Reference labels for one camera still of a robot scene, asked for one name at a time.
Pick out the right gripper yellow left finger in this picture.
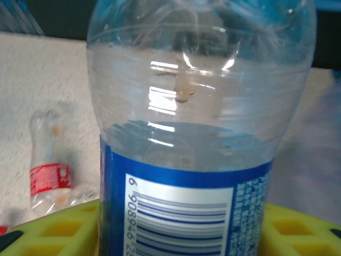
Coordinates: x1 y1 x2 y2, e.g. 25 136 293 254
0 199 103 256

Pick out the large clear bottle blue label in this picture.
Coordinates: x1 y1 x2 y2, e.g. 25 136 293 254
85 0 318 256

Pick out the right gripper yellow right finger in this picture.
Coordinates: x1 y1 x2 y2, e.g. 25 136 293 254
262 202 341 256

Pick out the small Coke bottle red label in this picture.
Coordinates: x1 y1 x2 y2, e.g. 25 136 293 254
28 109 99 214

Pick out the translucent purple bin bag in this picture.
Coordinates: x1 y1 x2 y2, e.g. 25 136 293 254
277 79 341 222

